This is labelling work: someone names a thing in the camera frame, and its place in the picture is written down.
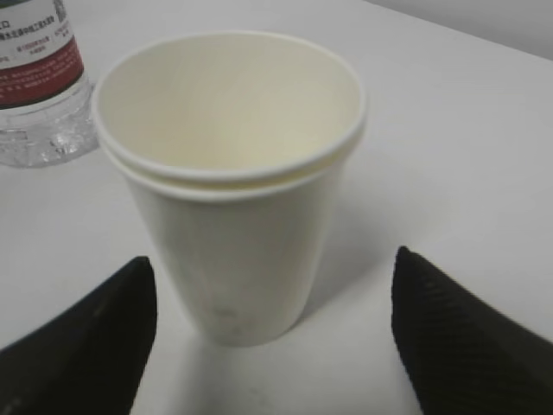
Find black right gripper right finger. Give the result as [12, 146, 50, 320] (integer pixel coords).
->
[391, 246, 552, 414]

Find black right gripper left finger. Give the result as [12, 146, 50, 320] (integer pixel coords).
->
[1, 256, 157, 414]

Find clear plastic water bottle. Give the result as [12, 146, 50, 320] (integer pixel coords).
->
[1, 0, 98, 168]

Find white paper cup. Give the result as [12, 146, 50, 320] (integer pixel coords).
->
[92, 30, 367, 347]

